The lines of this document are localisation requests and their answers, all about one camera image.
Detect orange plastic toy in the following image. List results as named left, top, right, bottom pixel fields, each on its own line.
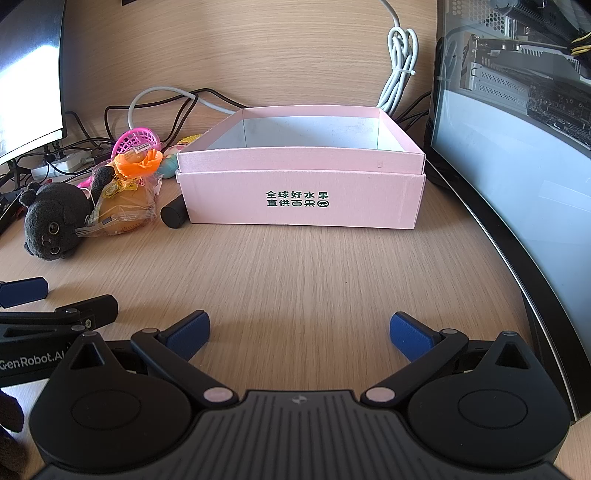
left=114, top=148, right=164, bottom=179

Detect thick white cable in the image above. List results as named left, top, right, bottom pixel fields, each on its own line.
left=128, top=86, right=237, bottom=139

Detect white power strip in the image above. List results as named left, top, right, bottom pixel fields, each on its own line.
left=31, top=154, right=86, bottom=180

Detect pink toy racket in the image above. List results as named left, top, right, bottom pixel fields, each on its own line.
left=78, top=129, right=160, bottom=189

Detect black keyboard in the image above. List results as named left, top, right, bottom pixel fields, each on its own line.
left=0, top=191, right=23, bottom=234

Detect black cable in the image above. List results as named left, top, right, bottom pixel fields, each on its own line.
left=105, top=88, right=247, bottom=139

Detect tangled black cables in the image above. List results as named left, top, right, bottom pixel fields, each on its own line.
left=44, top=111, right=117, bottom=160

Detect glass-sided computer case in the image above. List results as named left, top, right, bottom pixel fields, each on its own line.
left=427, top=0, right=591, bottom=422

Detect black cylinder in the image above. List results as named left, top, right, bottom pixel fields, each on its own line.
left=161, top=196, right=189, bottom=230

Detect pink cardboard box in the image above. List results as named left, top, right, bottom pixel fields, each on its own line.
left=177, top=106, right=426, bottom=230

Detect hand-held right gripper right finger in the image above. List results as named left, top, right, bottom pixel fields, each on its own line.
left=361, top=312, right=544, bottom=409

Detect black plush cat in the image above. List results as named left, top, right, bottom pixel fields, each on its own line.
left=18, top=165, right=116, bottom=262

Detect computer monitor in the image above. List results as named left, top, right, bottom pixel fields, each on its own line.
left=0, top=0, right=68, bottom=192

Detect bundled white cable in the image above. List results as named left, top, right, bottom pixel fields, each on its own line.
left=378, top=0, right=419, bottom=112

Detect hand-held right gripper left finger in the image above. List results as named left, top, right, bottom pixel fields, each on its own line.
left=55, top=310, right=237, bottom=409

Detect person's left hand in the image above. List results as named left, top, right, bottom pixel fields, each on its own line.
left=0, top=389, right=29, bottom=472

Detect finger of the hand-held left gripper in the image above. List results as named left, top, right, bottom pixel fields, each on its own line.
left=0, top=295, right=119, bottom=329
left=0, top=277, right=49, bottom=309

